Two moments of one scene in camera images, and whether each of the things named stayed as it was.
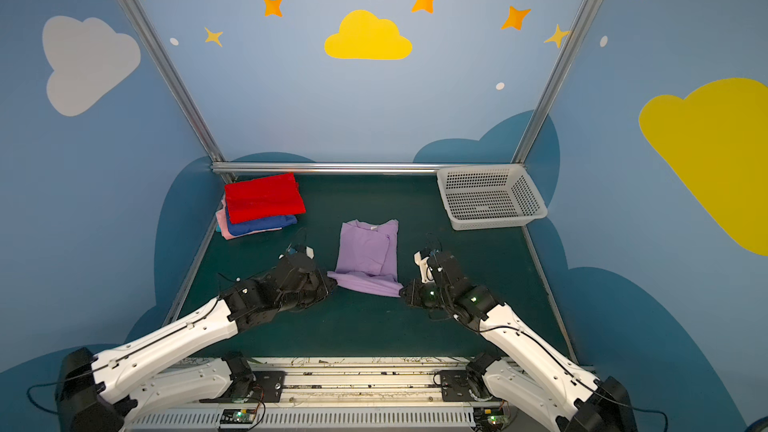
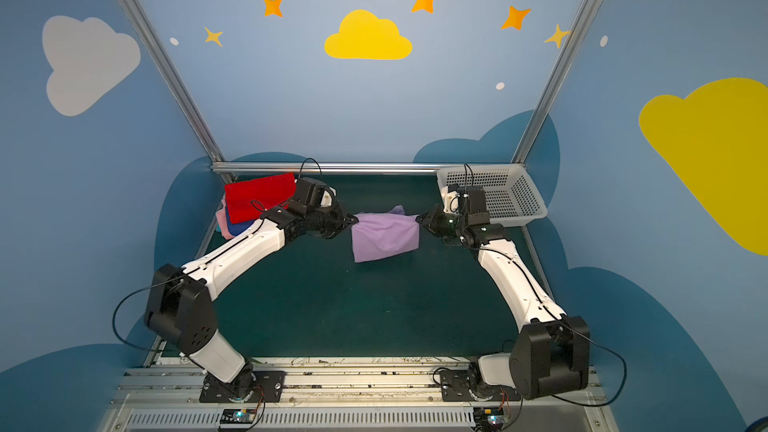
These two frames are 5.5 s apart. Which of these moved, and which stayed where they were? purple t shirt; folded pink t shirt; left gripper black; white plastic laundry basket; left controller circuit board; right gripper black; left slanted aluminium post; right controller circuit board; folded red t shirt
Moved: purple t shirt; right gripper black; left gripper black
Stayed: left slanted aluminium post; right controller circuit board; folded red t shirt; folded pink t shirt; white plastic laundry basket; left controller circuit board
